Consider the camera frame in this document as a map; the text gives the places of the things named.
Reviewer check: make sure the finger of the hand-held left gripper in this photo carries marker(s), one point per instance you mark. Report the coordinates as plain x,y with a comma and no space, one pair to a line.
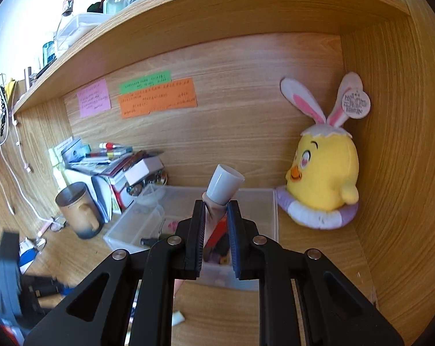
44,288

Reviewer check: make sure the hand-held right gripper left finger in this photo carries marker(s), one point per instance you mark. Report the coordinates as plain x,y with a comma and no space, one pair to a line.
199,238

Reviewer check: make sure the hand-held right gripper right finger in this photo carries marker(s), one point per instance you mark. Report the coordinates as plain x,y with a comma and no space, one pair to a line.
233,238

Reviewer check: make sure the clear plastic storage box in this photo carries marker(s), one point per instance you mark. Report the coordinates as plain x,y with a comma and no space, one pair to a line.
253,205

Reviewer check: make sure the black purple cosmetic tube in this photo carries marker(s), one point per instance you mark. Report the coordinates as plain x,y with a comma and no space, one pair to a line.
150,241

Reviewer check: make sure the white capped cream tube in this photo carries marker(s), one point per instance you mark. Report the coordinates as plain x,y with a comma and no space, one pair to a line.
222,183

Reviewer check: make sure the red tube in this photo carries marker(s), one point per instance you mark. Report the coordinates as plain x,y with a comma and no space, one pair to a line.
217,234

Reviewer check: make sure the blue white packet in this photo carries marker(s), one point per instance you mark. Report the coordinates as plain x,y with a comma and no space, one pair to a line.
30,256

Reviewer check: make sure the small clear plastic dish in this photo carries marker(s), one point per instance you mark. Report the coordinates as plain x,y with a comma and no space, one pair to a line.
150,196

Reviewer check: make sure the tin of colourful beads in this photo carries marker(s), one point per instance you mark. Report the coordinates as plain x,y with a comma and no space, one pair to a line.
156,182

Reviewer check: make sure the brown ceramic mug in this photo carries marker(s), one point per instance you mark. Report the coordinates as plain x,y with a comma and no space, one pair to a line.
76,212

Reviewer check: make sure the white cardboard box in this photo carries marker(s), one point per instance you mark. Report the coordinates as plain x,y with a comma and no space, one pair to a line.
143,171

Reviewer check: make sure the yellow chick plush toy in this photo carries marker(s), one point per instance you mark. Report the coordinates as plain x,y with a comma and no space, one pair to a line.
325,173

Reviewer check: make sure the stack of books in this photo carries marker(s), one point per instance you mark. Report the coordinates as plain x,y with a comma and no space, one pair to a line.
102,173

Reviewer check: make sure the pale green small bottles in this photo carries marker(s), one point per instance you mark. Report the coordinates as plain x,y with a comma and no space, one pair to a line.
55,165

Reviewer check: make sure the red white marker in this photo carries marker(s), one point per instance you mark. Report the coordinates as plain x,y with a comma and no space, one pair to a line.
111,146

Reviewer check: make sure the orange sticky note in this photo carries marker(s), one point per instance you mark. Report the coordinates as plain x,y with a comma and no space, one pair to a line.
159,102

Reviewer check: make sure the green sticky note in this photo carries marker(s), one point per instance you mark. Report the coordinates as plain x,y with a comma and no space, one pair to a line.
145,83

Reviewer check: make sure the pink sticky note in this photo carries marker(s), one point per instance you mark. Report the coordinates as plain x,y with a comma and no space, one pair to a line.
94,97

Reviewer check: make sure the yellow cloth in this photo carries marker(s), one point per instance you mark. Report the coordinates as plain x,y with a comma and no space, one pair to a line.
10,92

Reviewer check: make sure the wooden shelf board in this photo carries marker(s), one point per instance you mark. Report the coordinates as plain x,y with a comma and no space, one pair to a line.
203,18

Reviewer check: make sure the teal drinking glass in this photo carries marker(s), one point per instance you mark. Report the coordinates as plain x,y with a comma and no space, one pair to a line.
48,54

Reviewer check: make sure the clear lidded plastic container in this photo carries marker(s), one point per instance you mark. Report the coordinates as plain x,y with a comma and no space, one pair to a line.
76,30

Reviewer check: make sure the clear bottle dark cap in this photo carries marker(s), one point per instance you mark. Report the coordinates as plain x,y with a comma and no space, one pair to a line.
66,14

